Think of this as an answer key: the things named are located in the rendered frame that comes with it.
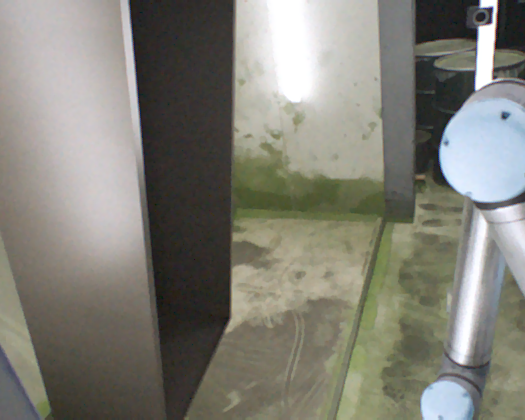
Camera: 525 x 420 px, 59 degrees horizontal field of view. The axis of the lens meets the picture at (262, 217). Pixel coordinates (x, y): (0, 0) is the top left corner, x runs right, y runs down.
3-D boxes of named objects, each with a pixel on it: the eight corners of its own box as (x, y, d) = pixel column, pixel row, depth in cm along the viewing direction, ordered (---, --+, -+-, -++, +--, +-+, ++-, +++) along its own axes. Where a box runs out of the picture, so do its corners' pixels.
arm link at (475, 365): (478, 60, 75) (440, 358, 108) (463, 79, 66) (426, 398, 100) (562, 62, 69) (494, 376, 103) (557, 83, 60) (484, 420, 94)
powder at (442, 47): (482, 41, 381) (482, 39, 380) (473, 54, 341) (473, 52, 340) (414, 46, 407) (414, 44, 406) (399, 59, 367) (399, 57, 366)
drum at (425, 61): (478, 139, 420) (485, 36, 380) (469, 163, 378) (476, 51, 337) (412, 138, 449) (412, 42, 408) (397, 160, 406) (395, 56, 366)
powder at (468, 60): (428, 61, 344) (428, 59, 343) (506, 50, 335) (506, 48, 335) (446, 76, 297) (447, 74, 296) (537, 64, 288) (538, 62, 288)
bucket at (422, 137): (430, 176, 368) (430, 142, 355) (392, 176, 379) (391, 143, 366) (431, 161, 393) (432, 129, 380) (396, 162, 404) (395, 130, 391)
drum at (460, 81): (424, 167, 385) (425, 57, 345) (498, 159, 376) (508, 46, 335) (441, 198, 334) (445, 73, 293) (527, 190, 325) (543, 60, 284)
